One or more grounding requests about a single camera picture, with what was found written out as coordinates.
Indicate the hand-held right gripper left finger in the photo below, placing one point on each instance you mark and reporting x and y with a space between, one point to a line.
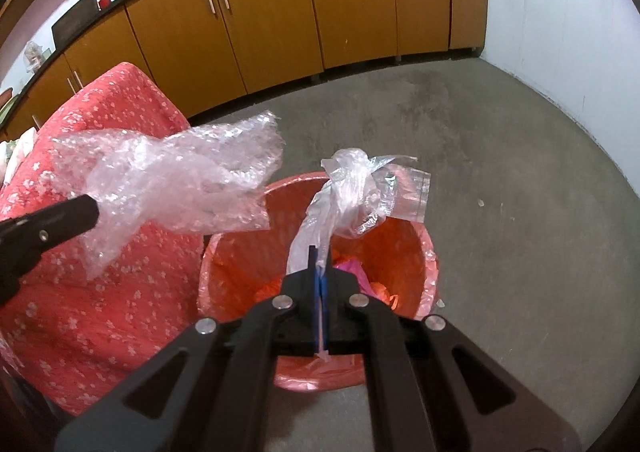
305 312

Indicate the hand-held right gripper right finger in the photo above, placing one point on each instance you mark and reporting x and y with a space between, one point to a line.
326 304

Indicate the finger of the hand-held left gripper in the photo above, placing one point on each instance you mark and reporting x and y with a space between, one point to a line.
55 224

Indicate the orange plastic bag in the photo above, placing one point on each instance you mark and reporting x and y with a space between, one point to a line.
267 292

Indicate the red plastic bin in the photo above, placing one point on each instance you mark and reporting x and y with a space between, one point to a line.
240 252

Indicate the clear plastic bag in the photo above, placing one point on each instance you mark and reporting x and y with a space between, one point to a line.
350 182

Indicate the clear bubble wrap sheet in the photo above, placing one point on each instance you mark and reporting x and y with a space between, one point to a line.
175 166

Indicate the pink plastic bag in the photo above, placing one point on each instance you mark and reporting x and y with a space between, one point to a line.
350 269

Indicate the pale plastic bag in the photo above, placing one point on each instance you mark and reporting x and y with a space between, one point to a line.
17 156

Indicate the red floral tablecloth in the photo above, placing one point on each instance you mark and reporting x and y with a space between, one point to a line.
125 312

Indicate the black flat board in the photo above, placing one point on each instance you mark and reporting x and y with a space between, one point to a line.
75 21

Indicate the wooden cabinet unit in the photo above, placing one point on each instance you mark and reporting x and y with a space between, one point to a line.
275 6

